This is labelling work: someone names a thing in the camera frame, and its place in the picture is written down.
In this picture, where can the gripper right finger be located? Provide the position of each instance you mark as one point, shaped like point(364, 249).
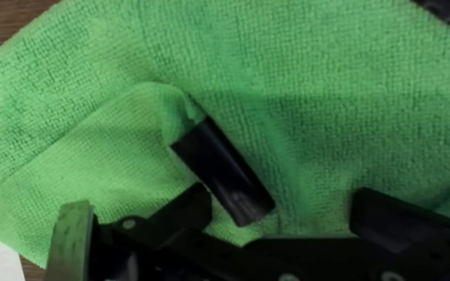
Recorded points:
point(408, 226)

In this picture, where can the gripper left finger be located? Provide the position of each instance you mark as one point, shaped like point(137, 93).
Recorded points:
point(225, 171)

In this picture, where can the green microfibre cloth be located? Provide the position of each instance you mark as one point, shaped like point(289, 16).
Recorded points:
point(287, 86)

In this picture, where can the black glossy object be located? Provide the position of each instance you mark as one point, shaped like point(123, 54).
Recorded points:
point(449, 13)

